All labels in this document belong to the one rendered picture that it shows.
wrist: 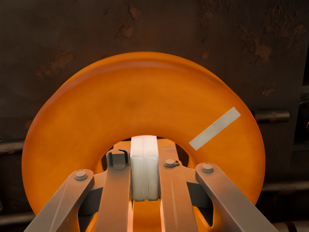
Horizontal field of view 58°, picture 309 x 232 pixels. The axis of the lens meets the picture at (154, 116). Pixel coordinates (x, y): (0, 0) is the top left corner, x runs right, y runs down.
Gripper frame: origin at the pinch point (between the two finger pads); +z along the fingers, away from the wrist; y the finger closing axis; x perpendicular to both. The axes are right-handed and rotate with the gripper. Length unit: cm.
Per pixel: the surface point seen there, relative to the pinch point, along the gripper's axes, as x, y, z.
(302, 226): -4.8, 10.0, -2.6
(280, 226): -4.8, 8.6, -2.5
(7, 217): -8.1, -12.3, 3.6
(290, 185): -6.2, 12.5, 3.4
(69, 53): 5.2, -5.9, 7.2
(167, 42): 5.8, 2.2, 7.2
